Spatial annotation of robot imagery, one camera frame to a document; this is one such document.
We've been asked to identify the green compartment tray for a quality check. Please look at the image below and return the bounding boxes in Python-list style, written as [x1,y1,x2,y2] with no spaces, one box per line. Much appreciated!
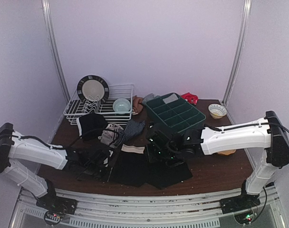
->
[146,93,206,134]

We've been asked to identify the grey boxer briefs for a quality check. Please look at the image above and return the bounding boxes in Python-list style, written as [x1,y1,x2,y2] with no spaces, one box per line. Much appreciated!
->
[163,93,179,104]

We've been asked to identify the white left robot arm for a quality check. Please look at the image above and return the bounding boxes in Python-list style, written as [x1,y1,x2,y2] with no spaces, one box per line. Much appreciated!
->
[0,123,114,226]

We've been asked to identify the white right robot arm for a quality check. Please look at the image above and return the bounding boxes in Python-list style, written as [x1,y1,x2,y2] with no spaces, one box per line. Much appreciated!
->
[145,111,289,214]

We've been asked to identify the beige striped underwear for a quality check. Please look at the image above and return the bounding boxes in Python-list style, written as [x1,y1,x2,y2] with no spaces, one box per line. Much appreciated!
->
[98,123,124,148]

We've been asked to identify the blue striped underwear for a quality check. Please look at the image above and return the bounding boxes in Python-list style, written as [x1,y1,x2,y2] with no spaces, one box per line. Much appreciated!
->
[109,119,145,148]

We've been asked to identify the brown crumpled underwear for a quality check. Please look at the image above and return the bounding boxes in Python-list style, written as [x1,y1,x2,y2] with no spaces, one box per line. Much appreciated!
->
[132,95,144,115]

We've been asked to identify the grey crumpled underwear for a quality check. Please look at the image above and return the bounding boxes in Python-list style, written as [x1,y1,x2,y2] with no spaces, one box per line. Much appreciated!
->
[142,93,160,105]

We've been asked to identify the red cloth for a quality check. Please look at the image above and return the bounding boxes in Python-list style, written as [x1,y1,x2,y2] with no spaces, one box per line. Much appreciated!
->
[181,93,199,105]

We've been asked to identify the light blue bowl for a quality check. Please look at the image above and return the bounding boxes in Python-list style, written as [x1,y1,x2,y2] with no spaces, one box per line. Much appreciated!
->
[113,98,131,112]

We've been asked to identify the yellow plate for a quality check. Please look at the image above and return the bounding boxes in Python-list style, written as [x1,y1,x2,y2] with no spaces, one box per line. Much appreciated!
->
[217,150,236,156]

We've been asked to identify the patterned white bowl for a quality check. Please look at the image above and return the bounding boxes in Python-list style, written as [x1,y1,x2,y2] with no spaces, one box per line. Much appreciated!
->
[208,104,227,119]

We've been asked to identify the black rimmed plate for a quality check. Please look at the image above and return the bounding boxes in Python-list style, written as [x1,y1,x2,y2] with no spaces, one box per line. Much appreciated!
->
[77,75,110,104]

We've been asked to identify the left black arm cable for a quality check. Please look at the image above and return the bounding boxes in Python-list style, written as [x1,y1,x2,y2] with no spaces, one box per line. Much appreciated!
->
[0,127,119,152]

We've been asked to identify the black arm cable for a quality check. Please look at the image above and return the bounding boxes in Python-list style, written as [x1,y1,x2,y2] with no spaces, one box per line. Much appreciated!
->
[0,127,119,152]
[203,120,289,157]

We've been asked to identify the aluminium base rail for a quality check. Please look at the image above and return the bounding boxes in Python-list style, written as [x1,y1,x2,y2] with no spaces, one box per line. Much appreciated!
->
[8,186,289,228]

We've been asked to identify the white wire dish rack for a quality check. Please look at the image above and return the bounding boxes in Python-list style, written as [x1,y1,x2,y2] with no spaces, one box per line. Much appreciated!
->
[63,84,134,125]

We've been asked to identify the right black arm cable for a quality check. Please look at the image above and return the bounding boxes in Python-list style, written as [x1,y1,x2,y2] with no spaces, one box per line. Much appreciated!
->
[203,120,289,157]

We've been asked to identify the left aluminium frame post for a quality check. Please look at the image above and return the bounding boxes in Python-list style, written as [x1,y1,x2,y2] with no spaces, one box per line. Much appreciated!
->
[41,0,70,103]

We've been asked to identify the aluminium frame post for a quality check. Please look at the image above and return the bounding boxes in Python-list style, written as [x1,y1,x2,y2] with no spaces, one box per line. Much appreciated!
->
[41,0,70,103]
[222,0,252,106]

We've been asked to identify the right aluminium frame post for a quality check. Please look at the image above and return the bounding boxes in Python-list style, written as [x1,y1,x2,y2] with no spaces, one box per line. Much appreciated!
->
[222,0,252,106]

